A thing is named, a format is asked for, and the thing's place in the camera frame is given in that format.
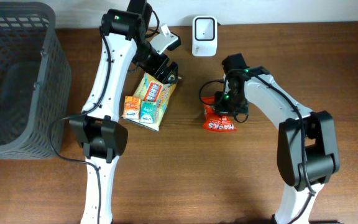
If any orange tissue pack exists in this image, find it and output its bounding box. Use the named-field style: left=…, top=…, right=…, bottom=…
left=122, top=96, right=142, bottom=119

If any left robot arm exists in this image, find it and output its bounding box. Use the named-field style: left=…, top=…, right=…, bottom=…
left=69, top=1, right=181, bottom=223

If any red snack bag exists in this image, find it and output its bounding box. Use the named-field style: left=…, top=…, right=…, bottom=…
left=201, top=96, right=237, bottom=133

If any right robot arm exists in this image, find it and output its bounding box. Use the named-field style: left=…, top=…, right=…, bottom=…
left=214, top=54, right=340, bottom=223

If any left black cable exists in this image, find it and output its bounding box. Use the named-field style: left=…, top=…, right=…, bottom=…
left=48, top=9, right=161, bottom=224

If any white barcode scanner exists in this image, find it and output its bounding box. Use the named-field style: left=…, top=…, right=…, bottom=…
left=192, top=16, right=218, bottom=57

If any green tissue pack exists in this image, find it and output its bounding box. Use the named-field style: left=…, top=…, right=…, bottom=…
left=139, top=101, right=157, bottom=124

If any dark grey plastic basket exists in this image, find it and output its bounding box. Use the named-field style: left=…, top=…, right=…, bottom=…
left=0, top=2, right=71, bottom=160

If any yellow snack bag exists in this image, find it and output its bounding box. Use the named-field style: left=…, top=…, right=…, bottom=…
left=126, top=73, right=177, bottom=132

